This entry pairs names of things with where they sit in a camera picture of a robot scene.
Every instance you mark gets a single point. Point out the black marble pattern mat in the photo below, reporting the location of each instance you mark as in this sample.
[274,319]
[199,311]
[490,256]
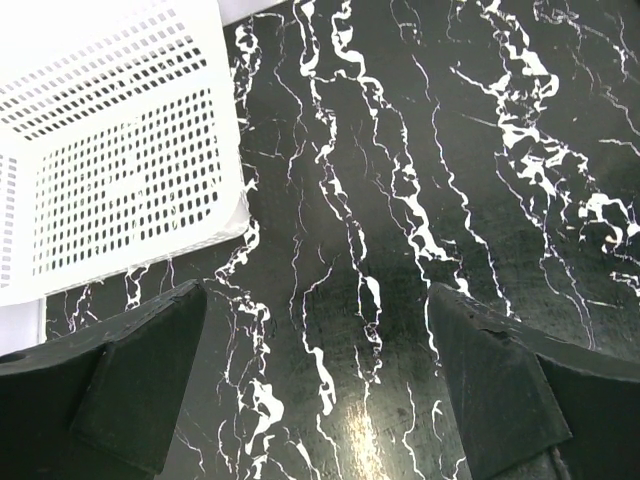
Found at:
[388,145]

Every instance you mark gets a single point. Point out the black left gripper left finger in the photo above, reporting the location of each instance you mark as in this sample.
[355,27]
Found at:
[102,403]

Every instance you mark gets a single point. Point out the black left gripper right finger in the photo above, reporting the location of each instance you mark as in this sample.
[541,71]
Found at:
[527,403]

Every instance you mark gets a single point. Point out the white perforated plastic basket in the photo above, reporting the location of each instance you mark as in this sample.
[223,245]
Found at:
[119,140]

